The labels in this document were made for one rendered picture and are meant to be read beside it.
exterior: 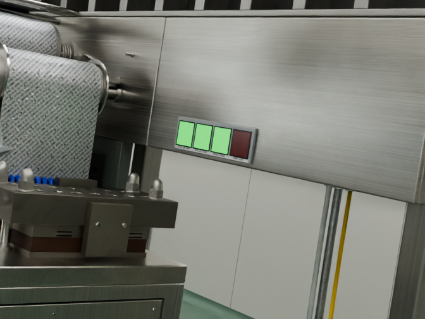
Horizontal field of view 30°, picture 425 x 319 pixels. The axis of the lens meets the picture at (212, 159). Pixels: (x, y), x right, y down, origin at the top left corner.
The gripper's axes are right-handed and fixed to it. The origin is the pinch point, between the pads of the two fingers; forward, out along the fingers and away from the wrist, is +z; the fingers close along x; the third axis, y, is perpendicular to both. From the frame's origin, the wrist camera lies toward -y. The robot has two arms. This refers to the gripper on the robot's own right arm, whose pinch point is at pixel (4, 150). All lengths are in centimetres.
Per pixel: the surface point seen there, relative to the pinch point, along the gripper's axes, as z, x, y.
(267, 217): 263, 182, -41
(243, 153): 29, -43, 8
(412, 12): 30, -77, 36
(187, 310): 244, 220, -109
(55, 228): 4.0, -19.0, -13.0
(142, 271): 22.0, -25.9, -20.3
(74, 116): 15.7, -0.3, 9.3
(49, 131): 9.9, -0.3, 5.4
